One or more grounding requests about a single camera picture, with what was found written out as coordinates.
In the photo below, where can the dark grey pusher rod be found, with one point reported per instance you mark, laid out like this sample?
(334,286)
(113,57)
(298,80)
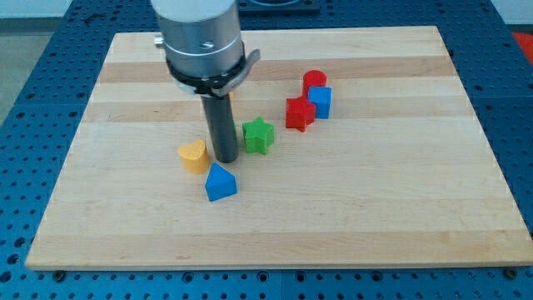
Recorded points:
(220,122)

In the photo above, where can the yellow heart block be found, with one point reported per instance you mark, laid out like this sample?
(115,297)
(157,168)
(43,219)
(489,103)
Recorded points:
(194,156)

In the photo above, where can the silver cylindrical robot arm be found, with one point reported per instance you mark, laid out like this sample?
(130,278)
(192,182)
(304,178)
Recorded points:
(206,56)

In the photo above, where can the green star block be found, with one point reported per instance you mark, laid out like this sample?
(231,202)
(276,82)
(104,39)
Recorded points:
(259,135)

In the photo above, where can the blue triangle block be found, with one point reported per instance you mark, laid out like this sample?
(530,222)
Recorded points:
(220,183)

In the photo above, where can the red star block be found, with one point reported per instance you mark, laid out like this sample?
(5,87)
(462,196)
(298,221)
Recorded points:
(300,112)

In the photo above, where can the red cylinder block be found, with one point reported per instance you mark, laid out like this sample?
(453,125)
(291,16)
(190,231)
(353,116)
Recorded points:
(313,78)

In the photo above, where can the blue cube block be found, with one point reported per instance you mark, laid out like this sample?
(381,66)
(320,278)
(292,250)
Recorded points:
(321,97)

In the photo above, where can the wooden board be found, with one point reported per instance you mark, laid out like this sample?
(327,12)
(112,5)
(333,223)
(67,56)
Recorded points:
(401,174)

